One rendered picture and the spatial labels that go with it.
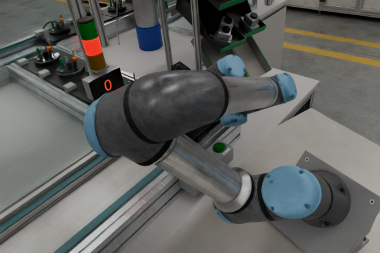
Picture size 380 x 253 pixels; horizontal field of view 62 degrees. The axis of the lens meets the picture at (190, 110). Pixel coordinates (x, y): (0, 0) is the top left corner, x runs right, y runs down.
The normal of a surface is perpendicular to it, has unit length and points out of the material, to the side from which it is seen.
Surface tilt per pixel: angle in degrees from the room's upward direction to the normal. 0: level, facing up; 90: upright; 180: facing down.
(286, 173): 41
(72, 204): 0
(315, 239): 46
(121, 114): 62
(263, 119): 0
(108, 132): 79
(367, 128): 0
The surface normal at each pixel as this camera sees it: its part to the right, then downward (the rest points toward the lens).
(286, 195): -0.54, -0.31
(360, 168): -0.08, -0.81
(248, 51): 0.39, -0.28
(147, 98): -0.19, -0.21
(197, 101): 0.45, 0.05
